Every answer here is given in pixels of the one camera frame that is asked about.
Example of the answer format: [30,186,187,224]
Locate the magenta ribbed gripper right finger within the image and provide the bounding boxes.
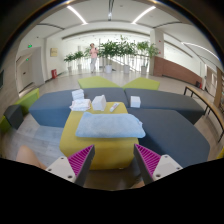
[134,144,182,185]

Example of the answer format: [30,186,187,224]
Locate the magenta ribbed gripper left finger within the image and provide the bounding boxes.
[47,145,95,186]

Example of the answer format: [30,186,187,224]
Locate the light blue towel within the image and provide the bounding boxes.
[76,112,146,138]

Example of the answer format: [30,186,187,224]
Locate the white folded towel stack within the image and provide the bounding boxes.
[72,89,84,100]

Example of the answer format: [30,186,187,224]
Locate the yellow ottoman seat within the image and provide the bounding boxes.
[59,111,139,170]

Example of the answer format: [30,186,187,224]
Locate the person's bare knee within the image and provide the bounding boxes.
[16,145,46,170]

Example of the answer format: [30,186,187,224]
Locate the white crumpled cloth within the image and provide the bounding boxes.
[70,99,91,111]

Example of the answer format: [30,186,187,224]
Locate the grey left sofa module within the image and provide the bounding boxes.
[28,87,130,129]

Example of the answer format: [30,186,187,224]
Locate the grey right rear sofa module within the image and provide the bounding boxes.
[124,88,204,124]

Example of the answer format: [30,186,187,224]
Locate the white square box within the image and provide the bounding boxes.
[130,96,141,108]

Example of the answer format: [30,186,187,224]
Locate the white tissue box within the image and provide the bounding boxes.
[92,95,106,111]

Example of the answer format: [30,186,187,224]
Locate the dark grey cube stool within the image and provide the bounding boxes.
[4,105,23,129]

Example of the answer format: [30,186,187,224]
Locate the green bench at left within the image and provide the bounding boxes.
[0,88,39,133]

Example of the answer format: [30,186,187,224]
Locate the green right rear ottoman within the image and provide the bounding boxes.
[123,77,160,90]

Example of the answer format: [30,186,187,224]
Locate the green ottoman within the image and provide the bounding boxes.
[123,77,160,90]
[78,76,119,89]

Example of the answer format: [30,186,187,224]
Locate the green left rear ottoman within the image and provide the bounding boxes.
[78,76,119,89]

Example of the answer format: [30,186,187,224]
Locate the red fire extinguisher box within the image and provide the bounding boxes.
[51,69,57,79]

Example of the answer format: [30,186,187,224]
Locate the brown reception counter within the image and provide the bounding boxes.
[153,56,202,85]

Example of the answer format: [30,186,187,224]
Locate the potted plant far left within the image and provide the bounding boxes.
[64,53,74,72]

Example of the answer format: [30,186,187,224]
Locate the potted plant far right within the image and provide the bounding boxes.
[137,41,159,75]

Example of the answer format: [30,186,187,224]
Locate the person in pink shirt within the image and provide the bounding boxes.
[89,43,98,72]

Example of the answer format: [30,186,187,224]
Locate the potted plant centre right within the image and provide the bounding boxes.
[119,36,136,74]

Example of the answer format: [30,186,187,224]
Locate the large potted plant centre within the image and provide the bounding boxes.
[100,40,119,74]

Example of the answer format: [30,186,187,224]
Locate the wooden bench with black frame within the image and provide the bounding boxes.
[184,86,224,141]

